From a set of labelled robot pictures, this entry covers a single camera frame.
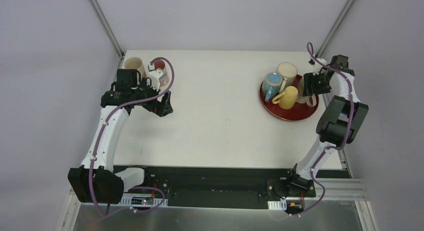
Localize left white cable duct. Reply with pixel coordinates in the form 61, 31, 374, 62
117, 195, 168, 208

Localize white cable duct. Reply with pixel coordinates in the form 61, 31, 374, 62
267, 199, 287, 211
117, 195, 168, 208

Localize pink mug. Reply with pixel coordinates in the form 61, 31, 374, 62
147, 59, 169, 88

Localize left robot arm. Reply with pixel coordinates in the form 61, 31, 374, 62
67, 68, 173, 204

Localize blue mug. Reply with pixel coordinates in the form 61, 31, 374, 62
260, 72, 283, 102

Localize cream green mug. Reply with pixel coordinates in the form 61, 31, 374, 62
296, 80, 318, 107

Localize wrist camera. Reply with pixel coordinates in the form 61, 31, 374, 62
147, 64, 167, 91
309, 58, 328, 76

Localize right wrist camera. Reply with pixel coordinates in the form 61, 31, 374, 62
309, 58, 328, 76

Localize red round tray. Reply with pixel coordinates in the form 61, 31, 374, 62
259, 72, 320, 122

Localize cream floral mug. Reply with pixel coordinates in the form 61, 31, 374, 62
123, 57, 147, 78

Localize right white cable duct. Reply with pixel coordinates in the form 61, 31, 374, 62
267, 199, 287, 211

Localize right aluminium frame post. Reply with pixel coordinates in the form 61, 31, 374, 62
316, 0, 357, 58

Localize aluminium frame post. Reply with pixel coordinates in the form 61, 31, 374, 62
316, 0, 357, 58
87, 0, 125, 60

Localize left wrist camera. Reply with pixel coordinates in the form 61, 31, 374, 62
147, 64, 167, 91

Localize left aluminium frame post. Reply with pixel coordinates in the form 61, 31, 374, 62
87, 0, 125, 60

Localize yellow mug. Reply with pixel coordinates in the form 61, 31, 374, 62
272, 86, 298, 110

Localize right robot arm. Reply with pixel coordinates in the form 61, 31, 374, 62
283, 54, 369, 196

